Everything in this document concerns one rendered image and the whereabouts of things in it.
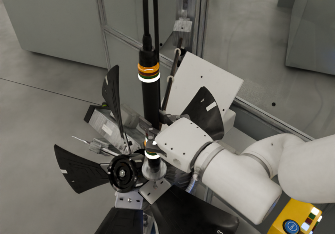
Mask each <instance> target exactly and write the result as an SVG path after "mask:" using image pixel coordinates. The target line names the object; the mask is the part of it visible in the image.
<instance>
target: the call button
mask: <svg viewBox="0 0 335 234"><path fill-rule="evenodd" d="M285 229H286V230H287V232H289V233H291V234H296V233H297V232H298V230H299V226H298V225H297V224H296V223H295V222H294V221H291V220H290V221H287V222H286V224H285Z"/></svg>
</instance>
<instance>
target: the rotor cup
mask: <svg viewBox="0 0 335 234"><path fill-rule="evenodd" d="M145 155H146V154H145V149H138V150H136V151H135V152H134V153H127V154H119V155H117V156H115V157H114V158H113V159H112V160H111V162H110V164H109V167H108V179H109V182H110V184H111V186H112V188H113V189H114V190H115V191H117V192H119V193H129V192H133V191H137V190H139V189H140V188H141V187H142V186H143V185H144V184H146V183H147V182H148V181H149V180H147V179H146V178H145V177H144V176H143V173H142V172H141V170H142V166H143V163H144V159H145ZM135 160H141V161H142V162H135ZM121 170H123V171H124V172H125V175H124V177H121V176H120V171H121ZM141 183H143V184H142V185H140V186H136V185H137V184H141Z"/></svg>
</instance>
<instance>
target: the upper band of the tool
mask: <svg viewBox="0 0 335 234"><path fill-rule="evenodd" d="M159 66H160V65H159V63H157V65H155V66H153V67H145V68H144V67H142V66H140V64H139V63H138V69H139V71H141V72H144V73H153V72H155V71H157V70H158V69H159Z"/></svg>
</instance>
